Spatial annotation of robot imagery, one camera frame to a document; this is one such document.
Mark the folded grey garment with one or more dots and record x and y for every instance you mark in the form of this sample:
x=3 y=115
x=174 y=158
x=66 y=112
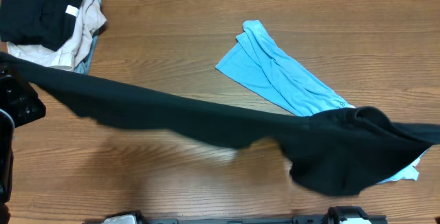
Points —
x=84 y=66

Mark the folded beige garment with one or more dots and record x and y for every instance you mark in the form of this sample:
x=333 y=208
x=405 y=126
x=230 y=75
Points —
x=89 y=19

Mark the folded black garment on pile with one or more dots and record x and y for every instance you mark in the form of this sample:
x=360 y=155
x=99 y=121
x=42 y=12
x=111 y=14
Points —
x=49 y=23

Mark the black polo shirt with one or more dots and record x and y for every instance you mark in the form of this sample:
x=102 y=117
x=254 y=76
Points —
x=113 y=103

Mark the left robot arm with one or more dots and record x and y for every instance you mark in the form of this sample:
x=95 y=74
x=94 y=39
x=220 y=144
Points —
x=20 y=105

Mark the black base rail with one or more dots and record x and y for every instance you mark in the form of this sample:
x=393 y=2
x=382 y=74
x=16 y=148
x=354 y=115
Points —
x=137 y=218

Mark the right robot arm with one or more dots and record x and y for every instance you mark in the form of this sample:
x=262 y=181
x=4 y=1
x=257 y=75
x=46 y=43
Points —
x=347 y=215

